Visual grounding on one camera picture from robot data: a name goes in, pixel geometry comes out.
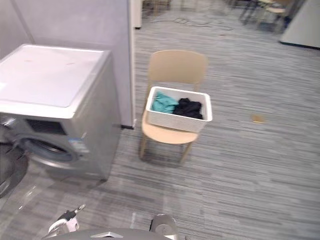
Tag teal garment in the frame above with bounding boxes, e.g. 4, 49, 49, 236
151, 91, 180, 115

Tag white plastic laundry basket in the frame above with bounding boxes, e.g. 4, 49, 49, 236
145, 86, 214, 134

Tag round washing machine door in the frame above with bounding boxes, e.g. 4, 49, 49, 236
0, 122, 29, 199

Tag beige chair with dark legs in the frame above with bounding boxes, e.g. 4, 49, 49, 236
238, 0, 294, 33

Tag grey robot torso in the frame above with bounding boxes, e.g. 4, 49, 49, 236
41, 227, 181, 240

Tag white cabinet with dark base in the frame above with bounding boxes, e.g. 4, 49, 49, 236
278, 0, 320, 50

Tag thin floor cable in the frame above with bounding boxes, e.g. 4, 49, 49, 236
149, 16, 232, 31

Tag black garment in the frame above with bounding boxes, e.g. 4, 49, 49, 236
172, 97, 205, 121

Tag wooden chair legs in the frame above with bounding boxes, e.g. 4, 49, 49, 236
142, 0, 174, 15

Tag white pillar panel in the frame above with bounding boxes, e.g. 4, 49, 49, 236
129, 0, 144, 30

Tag silver front-load washing machine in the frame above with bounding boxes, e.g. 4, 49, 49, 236
0, 44, 121, 186

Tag blue energy label sticker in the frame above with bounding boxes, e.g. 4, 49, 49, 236
68, 136, 91, 156

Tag beige plastic chair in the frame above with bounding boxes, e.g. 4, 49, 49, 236
139, 49, 209, 164

